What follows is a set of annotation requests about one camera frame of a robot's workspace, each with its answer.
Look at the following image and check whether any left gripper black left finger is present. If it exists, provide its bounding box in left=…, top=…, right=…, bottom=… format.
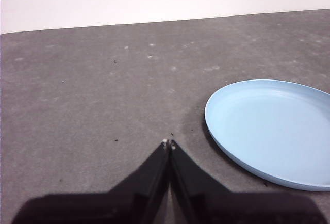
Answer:
left=11, top=138, right=170, bottom=224

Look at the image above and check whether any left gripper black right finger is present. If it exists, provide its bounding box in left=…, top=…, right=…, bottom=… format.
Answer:
left=169, top=138, right=328, bottom=224

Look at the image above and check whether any light blue round plate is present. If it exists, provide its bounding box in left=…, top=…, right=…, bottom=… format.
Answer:
left=204, top=79, right=330, bottom=192

